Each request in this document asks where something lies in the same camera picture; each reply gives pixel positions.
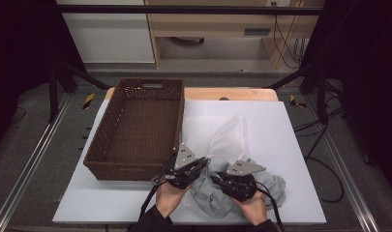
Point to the white cabinet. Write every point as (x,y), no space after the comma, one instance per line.
(109,38)

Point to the light wooden desk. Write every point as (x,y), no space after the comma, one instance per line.
(216,24)

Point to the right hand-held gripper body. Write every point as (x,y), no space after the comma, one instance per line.
(242,185)

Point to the person's left hand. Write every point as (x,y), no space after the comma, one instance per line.
(169,198)

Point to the black curtain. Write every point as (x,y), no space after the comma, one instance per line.
(19,48)
(361,64)

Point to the person's right hand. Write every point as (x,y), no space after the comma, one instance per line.
(253,209)

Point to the clear plastic bag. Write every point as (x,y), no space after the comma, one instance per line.
(216,135)

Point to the brown wicker basket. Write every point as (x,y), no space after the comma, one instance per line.
(135,129)

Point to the aluminium floor rail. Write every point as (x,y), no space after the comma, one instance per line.
(345,167)
(32,161)

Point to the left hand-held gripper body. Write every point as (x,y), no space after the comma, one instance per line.
(183,158)

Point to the wooden table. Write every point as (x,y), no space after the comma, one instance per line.
(232,94)

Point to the grey garment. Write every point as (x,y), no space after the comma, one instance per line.
(206,193)

